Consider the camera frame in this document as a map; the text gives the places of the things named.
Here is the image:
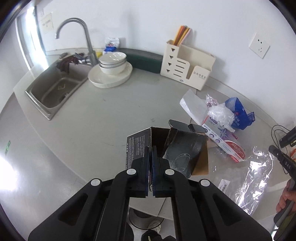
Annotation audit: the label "clear plastic bag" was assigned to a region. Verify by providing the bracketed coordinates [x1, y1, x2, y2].
[234, 146, 274, 215]

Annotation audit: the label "white barcode label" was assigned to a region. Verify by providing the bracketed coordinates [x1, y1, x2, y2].
[218, 179, 230, 193]

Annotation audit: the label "Colgate toothpaste box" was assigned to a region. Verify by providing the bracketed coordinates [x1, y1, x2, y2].
[202, 116, 246, 163]

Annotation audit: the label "white stacked bowls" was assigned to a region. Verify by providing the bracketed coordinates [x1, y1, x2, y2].
[98, 52, 126, 75]

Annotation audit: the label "crumpled white plastic bag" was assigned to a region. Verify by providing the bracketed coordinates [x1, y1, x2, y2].
[206, 94, 235, 133]

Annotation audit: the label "blue tissue wrapper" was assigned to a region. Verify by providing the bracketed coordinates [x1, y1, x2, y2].
[225, 97, 255, 130]

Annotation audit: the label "black kettle with cable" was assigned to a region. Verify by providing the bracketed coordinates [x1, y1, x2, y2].
[271, 125, 295, 156]

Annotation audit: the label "black cardboard box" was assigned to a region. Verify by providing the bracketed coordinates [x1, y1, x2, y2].
[126, 120, 209, 178]

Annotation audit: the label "blue white packet by faucet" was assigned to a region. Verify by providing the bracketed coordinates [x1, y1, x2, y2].
[103, 37, 120, 54]

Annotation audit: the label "person right hand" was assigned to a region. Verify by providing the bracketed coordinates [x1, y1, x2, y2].
[276, 180, 296, 213]

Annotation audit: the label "black mesh trash bin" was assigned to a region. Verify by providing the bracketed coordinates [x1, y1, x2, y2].
[127, 208, 165, 240]

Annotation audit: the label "stainless steel sink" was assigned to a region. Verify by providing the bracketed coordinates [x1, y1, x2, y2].
[25, 60, 91, 120]

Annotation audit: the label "white wall socket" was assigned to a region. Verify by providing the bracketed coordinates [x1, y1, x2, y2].
[249, 33, 270, 59]

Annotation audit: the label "orange chopsticks bundle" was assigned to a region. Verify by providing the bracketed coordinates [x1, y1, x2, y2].
[173, 25, 191, 46]

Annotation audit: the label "cream utensil organizer box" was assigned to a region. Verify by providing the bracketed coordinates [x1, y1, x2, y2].
[160, 40, 216, 90]

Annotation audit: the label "dark red rag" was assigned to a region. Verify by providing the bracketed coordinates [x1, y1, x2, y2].
[56, 55, 79, 74]

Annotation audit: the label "dark green backsplash strip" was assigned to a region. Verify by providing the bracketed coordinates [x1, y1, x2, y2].
[118, 48, 163, 74]

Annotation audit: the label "steel kitchen faucet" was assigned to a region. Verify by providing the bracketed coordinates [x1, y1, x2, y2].
[54, 17, 98, 66]

